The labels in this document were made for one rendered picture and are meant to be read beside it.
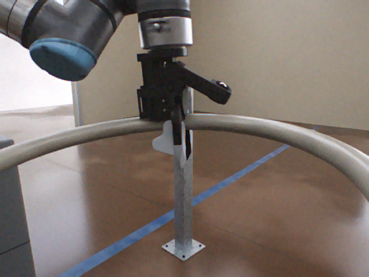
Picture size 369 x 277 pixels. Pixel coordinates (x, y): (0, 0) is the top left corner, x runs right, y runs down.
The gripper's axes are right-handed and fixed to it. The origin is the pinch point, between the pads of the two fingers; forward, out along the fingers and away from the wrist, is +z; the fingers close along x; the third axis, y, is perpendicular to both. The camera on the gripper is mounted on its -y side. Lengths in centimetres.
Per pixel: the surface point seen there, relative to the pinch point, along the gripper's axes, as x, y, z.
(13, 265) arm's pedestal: -24, 79, 53
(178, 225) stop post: -95, 32, 76
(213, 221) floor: -133, 17, 96
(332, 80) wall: -552, -160, 30
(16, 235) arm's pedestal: -27, 77, 41
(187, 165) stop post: -97, 24, 38
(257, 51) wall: -621, -22, -34
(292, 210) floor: -164, -42, 101
